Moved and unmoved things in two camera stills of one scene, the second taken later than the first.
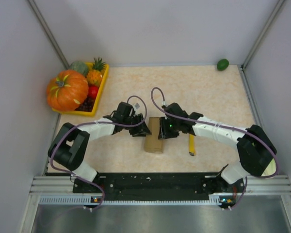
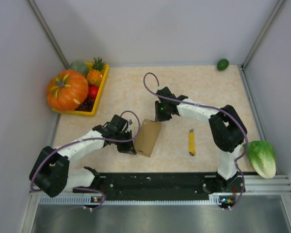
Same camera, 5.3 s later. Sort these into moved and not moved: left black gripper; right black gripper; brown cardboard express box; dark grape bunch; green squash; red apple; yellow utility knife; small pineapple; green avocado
Moved: left black gripper; brown cardboard express box; right black gripper
Not moved: green squash; green avocado; dark grape bunch; small pineapple; yellow utility knife; red apple
